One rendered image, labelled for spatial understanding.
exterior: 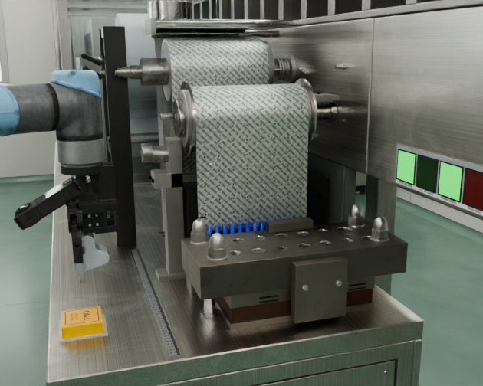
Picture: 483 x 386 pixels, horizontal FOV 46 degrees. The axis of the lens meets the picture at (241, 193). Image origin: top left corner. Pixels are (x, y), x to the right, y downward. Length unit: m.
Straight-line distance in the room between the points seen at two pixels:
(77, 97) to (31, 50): 5.71
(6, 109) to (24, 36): 5.75
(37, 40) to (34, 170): 1.41
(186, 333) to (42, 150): 5.78
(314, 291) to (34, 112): 0.55
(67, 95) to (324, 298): 0.56
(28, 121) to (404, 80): 0.62
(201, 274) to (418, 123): 0.44
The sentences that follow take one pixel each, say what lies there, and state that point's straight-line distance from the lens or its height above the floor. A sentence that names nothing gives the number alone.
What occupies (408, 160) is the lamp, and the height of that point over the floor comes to 1.20.
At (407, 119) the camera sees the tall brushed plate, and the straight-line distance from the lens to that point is 1.03.
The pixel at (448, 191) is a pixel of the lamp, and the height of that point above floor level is 1.17.
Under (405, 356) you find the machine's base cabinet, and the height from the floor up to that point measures 0.83.
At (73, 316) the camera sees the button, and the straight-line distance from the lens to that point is 1.08.
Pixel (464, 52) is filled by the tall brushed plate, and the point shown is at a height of 1.38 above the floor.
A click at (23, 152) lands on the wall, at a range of 6.74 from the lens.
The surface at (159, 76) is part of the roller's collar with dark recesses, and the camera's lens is 1.38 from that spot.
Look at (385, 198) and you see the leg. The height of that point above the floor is 1.02.
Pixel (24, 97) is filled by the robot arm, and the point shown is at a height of 1.32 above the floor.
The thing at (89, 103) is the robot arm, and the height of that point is 1.30.
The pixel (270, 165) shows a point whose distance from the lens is 1.17.
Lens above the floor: 1.38
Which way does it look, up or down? 14 degrees down
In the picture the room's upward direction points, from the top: straight up
